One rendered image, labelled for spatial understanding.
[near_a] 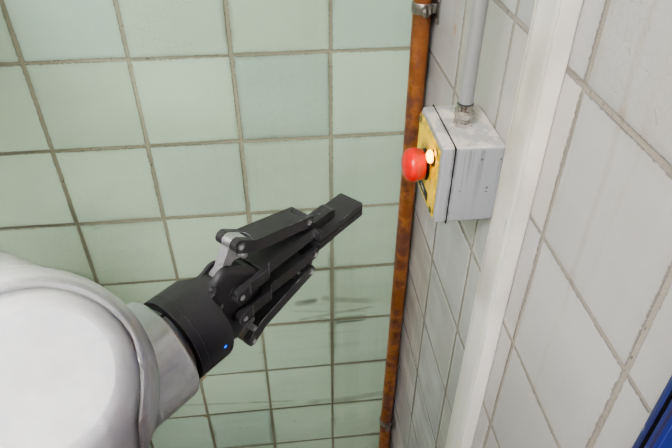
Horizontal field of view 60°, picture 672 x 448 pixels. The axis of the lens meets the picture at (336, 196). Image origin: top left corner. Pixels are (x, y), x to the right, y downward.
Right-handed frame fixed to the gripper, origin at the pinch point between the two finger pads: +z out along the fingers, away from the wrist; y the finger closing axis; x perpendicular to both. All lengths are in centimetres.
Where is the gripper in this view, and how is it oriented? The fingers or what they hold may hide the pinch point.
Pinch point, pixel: (330, 219)
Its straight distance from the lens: 58.9
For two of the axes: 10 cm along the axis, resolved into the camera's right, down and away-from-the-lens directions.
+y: 0.0, 8.1, 5.9
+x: 7.8, 3.7, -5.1
